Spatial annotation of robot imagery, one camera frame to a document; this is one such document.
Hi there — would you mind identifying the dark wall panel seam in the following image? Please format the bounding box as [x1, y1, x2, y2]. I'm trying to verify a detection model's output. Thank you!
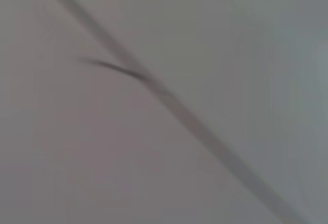
[78, 57, 154, 83]

